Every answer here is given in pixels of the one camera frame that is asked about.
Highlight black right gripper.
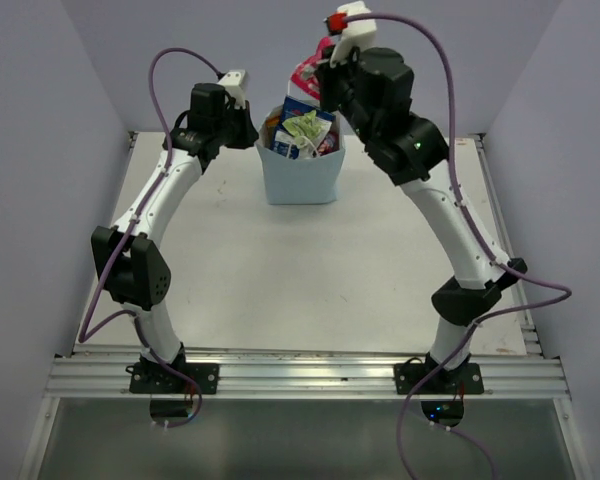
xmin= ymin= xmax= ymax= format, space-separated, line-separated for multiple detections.
xmin=312 ymin=42 xmax=371 ymax=145

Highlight red small snack packet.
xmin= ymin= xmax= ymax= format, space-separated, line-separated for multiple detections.
xmin=289 ymin=37 xmax=334 ymax=100

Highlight blue white snack bag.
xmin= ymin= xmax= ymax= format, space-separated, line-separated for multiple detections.
xmin=269 ymin=96 xmax=337 ymax=160

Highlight green small snack packet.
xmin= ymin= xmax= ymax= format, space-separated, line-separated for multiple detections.
xmin=282 ymin=110 xmax=321 ymax=141

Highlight light blue paper bag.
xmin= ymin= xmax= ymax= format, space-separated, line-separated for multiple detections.
xmin=256 ymin=92 xmax=345 ymax=205

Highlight purple Fox's candy bag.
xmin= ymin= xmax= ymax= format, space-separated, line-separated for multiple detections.
xmin=315 ymin=132 xmax=339 ymax=157

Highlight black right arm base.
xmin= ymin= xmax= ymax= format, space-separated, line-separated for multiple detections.
xmin=393 ymin=357 xmax=485 ymax=395

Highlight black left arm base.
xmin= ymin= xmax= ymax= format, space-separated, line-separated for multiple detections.
xmin=125 ymin=351 xmax=220 ymax=395

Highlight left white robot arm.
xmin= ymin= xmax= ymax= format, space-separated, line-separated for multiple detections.
xmin=91 ymin=79 xmax=258 ymax=393

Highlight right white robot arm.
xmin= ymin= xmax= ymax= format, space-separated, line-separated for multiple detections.
xmin=316 ymin=47 xmax=528 ymax=393

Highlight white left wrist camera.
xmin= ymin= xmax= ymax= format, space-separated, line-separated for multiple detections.
xmin=217 ymin=69 xmax=249 ymax=102

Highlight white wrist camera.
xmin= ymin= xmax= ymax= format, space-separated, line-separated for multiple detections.
xmin=325 ymin=1 xmax=377 ymax=67
xmin=217 ymin=69 xmax=249 ymax=102

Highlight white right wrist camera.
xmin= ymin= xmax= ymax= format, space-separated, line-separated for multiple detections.
xmin=325 ymin=1 xmax=377 ymax=67

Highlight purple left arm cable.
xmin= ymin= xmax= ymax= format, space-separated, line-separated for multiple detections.
xmin=77 ymin=47 xmax=224 ymax=429

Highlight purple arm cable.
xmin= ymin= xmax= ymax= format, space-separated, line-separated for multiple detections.
xmin=344 ymin=12 xmax=574 ymax=480
xmin=77 ymin=47 xmax=224 ymax=429

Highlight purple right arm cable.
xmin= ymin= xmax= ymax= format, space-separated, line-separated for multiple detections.
xmin=344 ymin=12 xmax=574 ymax=480

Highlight aluminium rail frame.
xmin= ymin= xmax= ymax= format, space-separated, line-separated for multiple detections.
xmin=22 ymin=137 xmax=592 ymax=479

